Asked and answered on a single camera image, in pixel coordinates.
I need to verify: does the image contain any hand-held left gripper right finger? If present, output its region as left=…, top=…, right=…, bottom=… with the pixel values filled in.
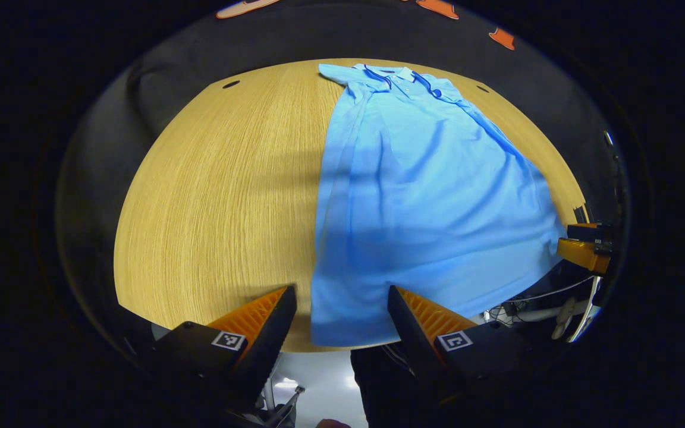
left=387, top=285, right=535, bottom=406

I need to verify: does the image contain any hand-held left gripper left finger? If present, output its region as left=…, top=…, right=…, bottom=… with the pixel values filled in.
left=151, top=285, right=298, bottom=412

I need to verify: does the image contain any light blue T-shirt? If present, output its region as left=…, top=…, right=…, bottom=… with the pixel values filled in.
left=310, top=62, right=567, bottom=348

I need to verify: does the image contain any metal chair base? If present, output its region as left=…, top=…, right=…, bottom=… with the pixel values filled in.
left=255, top=380, right=307, bottom=428

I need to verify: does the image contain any black backdrop cloth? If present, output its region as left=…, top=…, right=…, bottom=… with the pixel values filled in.
left=54, top=0, right=634, bottom=333

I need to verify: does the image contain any black cable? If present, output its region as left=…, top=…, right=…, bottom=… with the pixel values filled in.
left=485, top=275, right=596, bottom=316

